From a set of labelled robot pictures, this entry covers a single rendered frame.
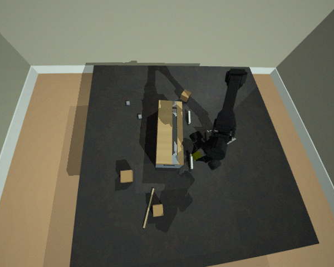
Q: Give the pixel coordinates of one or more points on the small olive-yellow block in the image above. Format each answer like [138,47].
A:
[196,155]

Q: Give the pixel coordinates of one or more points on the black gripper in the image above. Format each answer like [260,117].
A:
[213,164]

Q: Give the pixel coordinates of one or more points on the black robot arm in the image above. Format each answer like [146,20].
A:
[225,121]

